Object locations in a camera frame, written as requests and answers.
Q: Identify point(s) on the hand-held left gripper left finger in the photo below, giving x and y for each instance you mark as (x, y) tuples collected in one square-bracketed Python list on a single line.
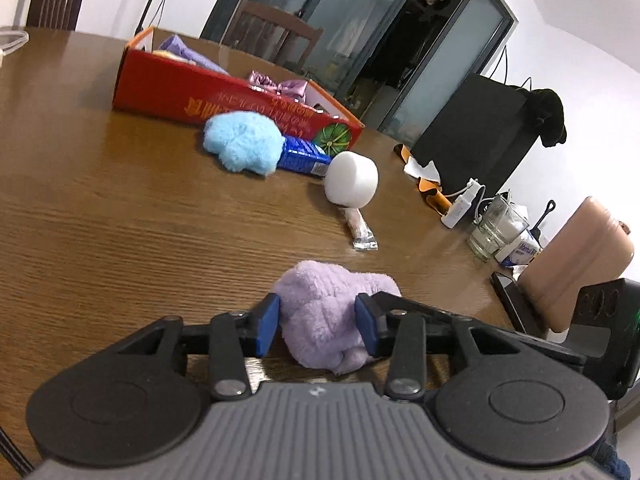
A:
[(267, 325)]

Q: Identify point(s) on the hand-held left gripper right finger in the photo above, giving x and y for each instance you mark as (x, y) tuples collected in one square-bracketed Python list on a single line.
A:
[(365, 327)]

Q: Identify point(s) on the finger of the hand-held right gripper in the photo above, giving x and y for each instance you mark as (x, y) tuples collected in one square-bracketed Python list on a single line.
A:
[(525, 342)]

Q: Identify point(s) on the purple fluffy headband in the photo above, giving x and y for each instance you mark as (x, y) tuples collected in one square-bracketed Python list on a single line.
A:
[(320, 310)]

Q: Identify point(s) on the small snack packet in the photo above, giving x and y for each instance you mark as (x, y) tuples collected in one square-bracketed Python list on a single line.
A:
[(360, 230)]

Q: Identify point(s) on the white cylindrical roll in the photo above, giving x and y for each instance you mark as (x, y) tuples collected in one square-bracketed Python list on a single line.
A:
[(350, 177)]

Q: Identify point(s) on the blue and white packet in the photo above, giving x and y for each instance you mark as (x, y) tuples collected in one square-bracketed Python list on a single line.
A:
[(300, 152)]

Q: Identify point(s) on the blue fluffy cloth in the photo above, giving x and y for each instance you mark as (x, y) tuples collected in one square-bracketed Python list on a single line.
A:
[(240, 140)]

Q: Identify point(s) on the pink shiny packet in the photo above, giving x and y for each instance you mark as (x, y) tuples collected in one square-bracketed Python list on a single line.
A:
[(290, 87)]

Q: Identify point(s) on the red cardboard box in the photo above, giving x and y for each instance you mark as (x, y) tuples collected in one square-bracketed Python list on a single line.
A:
[(165, 90)]

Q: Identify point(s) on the purple towel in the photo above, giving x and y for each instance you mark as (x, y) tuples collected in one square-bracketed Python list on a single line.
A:
[(185, 50)]

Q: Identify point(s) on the yellow plush toy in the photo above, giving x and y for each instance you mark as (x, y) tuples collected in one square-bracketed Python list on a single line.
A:
[(161, 53)]

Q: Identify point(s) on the black phone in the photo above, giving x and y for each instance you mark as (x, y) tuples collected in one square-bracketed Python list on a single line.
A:
[(510, 295)]

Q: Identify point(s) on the white tissue pack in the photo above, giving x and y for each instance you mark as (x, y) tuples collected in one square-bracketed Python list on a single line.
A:
[(522, 252)]

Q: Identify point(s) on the clear glass cup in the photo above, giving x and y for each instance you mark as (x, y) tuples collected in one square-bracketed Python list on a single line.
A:
[(492, 235)]

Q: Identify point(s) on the white power strip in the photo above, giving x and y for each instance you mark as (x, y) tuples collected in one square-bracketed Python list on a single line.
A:
[(457, 210)]

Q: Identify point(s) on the black monitor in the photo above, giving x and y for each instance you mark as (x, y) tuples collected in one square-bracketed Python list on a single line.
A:
[(475, 135)]

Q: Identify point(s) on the black furry garment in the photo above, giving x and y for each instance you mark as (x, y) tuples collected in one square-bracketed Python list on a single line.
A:
[(550, 115)]

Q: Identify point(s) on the sliding glass door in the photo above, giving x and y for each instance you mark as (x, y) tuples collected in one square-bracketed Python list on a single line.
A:
[(350, 10)]

